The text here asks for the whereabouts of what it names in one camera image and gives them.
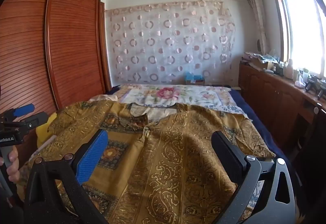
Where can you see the brown wooden cabinet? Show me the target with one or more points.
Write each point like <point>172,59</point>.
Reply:
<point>275,101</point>

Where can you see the blue box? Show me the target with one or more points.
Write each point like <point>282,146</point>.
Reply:
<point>194,77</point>

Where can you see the yellow plush toy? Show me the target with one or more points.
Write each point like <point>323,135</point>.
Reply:
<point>43,132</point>

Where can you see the circle patterned wall curtain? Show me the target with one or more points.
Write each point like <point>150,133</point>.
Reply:
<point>173,40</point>

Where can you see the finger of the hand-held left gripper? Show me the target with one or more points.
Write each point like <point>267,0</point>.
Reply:
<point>33,121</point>
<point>24,109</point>

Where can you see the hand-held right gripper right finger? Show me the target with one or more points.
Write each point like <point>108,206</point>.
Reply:
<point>229,160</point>

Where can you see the floral bed sheet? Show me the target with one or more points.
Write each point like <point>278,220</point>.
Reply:
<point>165,94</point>

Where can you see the row of small bottles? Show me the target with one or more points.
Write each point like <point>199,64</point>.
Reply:
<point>290,71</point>

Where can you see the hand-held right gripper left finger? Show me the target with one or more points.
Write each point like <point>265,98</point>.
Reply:
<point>93,156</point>

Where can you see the pile of cloths and bags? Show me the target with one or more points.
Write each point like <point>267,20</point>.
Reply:
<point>259,59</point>

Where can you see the person's left hand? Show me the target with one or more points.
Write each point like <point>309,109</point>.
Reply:
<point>14,170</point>

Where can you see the beige window curtain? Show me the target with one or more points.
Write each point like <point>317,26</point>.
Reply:
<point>257,15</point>

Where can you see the window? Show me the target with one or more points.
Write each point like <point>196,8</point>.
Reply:
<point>303,23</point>

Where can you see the wooden headboard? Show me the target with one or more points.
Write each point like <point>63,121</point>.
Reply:
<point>71,35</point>

